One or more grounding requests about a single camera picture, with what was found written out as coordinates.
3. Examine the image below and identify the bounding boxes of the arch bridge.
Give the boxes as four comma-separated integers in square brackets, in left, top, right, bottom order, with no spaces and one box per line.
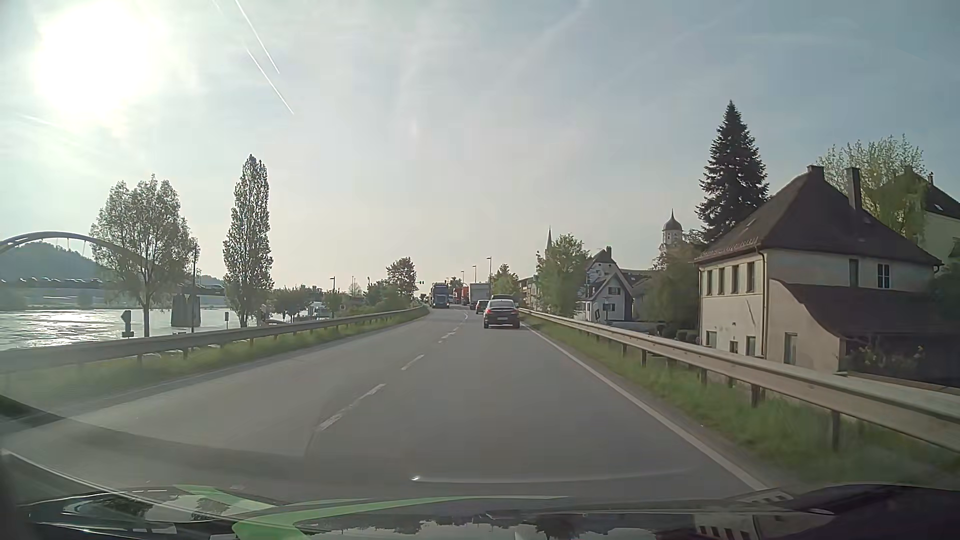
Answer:
[0,230,226,329]

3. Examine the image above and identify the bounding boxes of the row of trees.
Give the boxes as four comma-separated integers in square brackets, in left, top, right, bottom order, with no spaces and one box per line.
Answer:
[266,256,421,322]

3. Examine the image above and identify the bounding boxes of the metal guard rail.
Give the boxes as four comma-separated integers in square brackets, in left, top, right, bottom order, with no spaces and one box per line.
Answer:
[0,305,429,375]
[519,307,960,453]

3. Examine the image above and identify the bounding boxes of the grey asphalt road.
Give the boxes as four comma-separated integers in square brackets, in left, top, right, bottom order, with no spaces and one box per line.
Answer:
[0,306,770,502]

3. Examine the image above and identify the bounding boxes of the light green tree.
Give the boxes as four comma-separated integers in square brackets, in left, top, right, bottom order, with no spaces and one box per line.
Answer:
[816,135,931,243]

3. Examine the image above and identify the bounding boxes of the grass verge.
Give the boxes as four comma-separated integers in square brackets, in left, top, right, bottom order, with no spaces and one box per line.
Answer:
[0,307,430,410]
[523,315,960,487]

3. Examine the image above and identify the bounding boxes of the cream house with dark roof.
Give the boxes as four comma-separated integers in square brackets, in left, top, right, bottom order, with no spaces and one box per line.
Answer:
[693,165,960,385]

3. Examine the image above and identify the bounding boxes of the tall slender poplar tree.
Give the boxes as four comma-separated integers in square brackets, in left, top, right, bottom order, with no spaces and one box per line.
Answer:
[222,154,276,328]

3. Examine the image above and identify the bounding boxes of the white gabled house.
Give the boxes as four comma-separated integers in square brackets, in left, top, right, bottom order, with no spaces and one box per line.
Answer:
[574,246,652,325]

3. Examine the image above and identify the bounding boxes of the car's own bonnet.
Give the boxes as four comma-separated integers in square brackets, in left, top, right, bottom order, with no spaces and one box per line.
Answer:
[15,482,960,540]

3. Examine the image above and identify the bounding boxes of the pale house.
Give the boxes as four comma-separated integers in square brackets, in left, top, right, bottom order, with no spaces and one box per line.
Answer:
[903,172,960,265]

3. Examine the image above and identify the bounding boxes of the broad leafy tree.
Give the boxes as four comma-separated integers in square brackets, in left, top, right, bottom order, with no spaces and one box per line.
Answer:
[90,174,198,338]

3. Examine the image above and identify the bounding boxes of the river water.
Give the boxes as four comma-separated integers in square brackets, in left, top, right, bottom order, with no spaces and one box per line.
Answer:
[0,306,260,351]

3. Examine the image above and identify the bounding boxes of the wooded hill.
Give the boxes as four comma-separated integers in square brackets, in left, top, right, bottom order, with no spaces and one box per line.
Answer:
[0,241,226,288]

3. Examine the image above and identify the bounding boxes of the tall dark conifer tree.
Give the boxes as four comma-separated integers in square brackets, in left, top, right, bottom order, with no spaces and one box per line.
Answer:
[696,100,771,243]

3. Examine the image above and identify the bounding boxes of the lamp post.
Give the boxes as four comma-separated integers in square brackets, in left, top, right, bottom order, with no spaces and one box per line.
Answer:
[189,243,201,334]

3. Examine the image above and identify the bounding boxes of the green leafy tree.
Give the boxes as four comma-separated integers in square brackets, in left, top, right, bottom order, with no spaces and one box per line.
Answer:
[534,233,591,318]

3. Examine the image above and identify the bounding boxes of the road markings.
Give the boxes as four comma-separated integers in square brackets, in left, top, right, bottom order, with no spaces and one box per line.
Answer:
[315,307,768,492]

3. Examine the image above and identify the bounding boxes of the church tower with dome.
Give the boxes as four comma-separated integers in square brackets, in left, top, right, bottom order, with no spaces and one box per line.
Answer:
[660,209,685,255]

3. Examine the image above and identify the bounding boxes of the row of lamp posts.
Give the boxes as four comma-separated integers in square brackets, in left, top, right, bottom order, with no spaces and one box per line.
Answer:
[459,256,495,288]

